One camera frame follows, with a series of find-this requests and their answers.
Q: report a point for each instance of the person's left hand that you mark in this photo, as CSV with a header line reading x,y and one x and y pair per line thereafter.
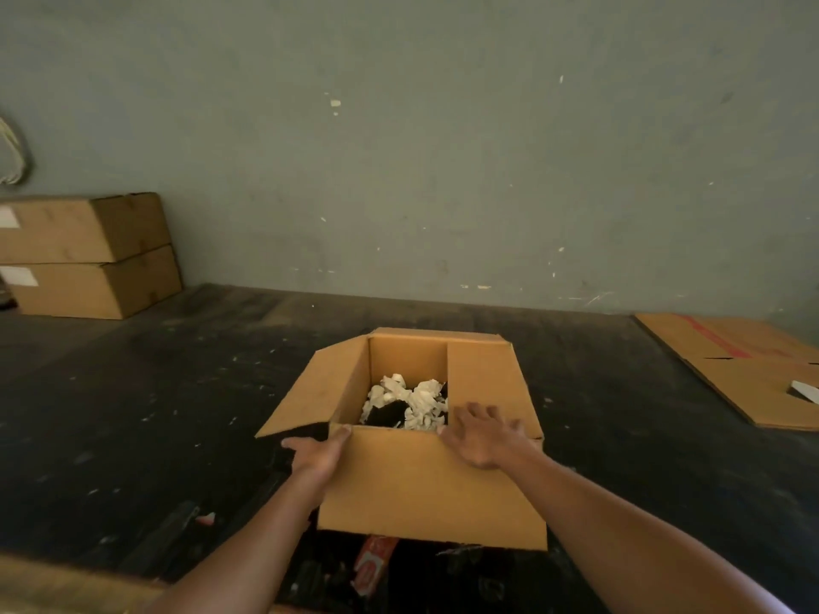
x,y
317,459

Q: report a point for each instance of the person's right hand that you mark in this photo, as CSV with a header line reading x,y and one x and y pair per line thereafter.
x,y
489,444

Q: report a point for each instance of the person's right middle finger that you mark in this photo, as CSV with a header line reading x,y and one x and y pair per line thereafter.
x,y
483,415

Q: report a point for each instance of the person's right thumb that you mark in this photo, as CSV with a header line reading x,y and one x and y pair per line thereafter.
x,y
451,437

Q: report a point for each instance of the light wooden board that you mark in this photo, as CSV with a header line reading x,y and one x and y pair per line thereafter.
x,y
64,588

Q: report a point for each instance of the person's left forearm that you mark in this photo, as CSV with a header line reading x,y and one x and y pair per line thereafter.
x,y
256,549

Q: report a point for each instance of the closed cardboard box white label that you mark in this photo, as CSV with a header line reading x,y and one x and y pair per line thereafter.
x,y
77,226
96,288

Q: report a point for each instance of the person's right little finger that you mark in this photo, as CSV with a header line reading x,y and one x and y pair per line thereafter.
x,y
518,428

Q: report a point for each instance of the small white flat object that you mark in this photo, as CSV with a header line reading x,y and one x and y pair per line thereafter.
x,y
806,391

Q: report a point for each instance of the flattened cardboard box red stripe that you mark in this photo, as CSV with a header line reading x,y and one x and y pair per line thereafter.
x,y
742,370

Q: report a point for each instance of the white crumpled paper filling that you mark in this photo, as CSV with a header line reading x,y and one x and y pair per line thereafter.
x,y
422,402

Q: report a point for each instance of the small white pink scrap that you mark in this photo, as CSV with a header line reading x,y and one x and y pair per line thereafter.
x,y
206,519

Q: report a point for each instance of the person's right forearm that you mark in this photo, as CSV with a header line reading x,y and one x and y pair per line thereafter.
x,y
640,543

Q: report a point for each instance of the red printed packet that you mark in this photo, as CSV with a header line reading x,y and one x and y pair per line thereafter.
x,y
373,565

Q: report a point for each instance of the brown cardboard box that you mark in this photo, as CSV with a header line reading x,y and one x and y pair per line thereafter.
x,y
409,485

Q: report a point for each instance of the black item in box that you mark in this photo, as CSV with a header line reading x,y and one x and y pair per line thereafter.
x,y
388,414

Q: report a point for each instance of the person's left thumb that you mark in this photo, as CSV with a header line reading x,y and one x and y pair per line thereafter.
x,y
340,437

